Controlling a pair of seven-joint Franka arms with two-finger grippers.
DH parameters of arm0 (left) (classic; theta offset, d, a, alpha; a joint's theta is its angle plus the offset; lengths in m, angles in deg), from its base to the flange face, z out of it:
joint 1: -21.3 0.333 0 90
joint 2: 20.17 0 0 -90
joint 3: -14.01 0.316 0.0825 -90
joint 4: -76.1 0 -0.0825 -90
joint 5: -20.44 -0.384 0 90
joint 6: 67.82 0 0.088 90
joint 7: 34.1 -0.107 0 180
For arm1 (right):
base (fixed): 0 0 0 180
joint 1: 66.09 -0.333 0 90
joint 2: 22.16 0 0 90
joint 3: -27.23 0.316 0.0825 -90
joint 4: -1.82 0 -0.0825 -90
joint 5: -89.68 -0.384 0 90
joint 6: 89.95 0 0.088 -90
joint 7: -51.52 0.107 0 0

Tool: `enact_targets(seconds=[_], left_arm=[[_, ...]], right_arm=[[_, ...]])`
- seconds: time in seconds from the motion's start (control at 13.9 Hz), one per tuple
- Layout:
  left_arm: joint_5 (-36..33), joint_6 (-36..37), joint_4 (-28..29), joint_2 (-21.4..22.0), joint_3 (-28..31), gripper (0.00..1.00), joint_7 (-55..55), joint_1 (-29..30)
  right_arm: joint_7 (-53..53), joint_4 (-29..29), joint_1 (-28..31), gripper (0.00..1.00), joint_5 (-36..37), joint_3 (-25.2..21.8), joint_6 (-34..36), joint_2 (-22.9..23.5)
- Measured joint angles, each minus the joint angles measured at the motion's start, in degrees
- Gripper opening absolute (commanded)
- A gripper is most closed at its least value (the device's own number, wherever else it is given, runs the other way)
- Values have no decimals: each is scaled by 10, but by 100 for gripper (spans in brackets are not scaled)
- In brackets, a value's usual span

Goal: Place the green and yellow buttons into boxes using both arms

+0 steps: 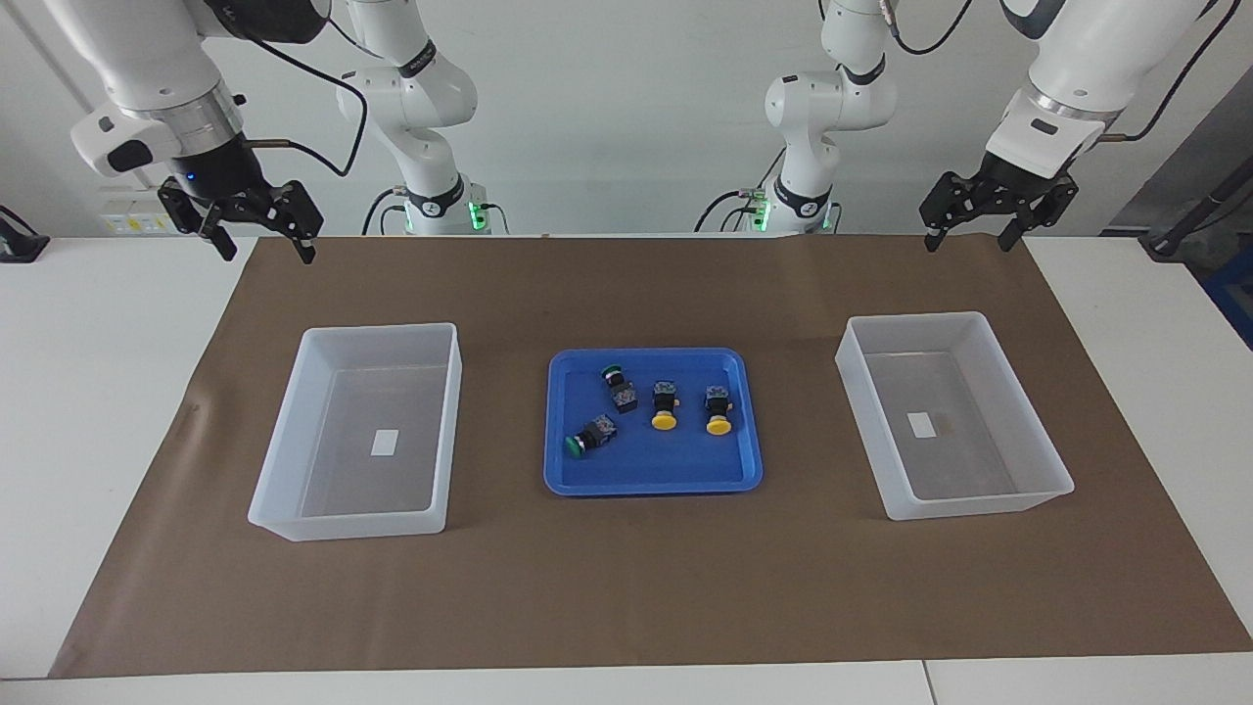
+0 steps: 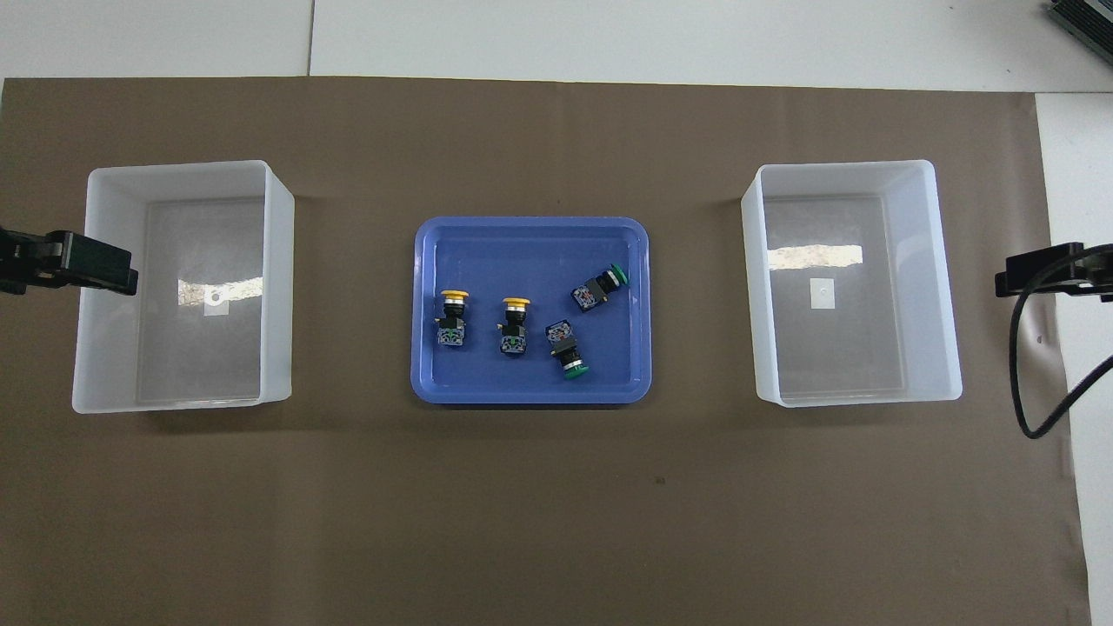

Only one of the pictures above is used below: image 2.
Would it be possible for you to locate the yellow cap push button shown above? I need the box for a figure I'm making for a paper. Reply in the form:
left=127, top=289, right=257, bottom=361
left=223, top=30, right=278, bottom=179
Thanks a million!
left=497, top=297, right=532, bottom=358

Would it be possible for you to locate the grey ribbed metal device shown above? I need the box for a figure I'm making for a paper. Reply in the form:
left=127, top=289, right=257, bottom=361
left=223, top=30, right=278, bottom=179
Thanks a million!
left=1046, top=0, right=1113, bottom=55

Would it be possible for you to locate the blue plastic tray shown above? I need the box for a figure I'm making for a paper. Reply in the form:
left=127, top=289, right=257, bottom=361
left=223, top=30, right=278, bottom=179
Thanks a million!
left=410, top=216, right=653, bottom=406

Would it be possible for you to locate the translucent white plastic box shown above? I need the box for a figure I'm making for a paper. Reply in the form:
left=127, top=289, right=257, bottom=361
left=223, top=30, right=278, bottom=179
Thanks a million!
left=741, top=160, right=964, bottom=409
left=71, top=160, right=296, bottom=415

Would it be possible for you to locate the black button switch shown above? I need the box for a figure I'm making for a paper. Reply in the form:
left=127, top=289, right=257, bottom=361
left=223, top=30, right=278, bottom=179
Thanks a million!
left=435, top=290, right=471, bottom=351

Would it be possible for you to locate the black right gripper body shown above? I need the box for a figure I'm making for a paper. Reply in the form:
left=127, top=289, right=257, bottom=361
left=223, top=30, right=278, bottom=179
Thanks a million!
left=1078, top=243, right=1113, bottom=303

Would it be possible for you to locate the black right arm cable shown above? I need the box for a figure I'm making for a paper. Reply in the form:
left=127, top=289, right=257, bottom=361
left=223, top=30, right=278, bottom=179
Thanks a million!
left=1008, top=252, right=1113, bottom=440

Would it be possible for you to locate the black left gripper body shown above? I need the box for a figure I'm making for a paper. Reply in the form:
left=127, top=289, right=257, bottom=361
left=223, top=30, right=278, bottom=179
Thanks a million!
left=0, top=228, right=57, bottom=295

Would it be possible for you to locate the green cap push button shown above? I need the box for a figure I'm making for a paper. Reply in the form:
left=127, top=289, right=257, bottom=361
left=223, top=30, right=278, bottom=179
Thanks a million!
left=570, top=263, right=630, bottom=315
left=544, top=320, right=590, bottom=382

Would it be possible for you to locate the brown paper table mat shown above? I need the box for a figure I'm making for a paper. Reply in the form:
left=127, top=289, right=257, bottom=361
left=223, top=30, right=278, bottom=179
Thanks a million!
left=0, top=77, right=1092, bottom=626

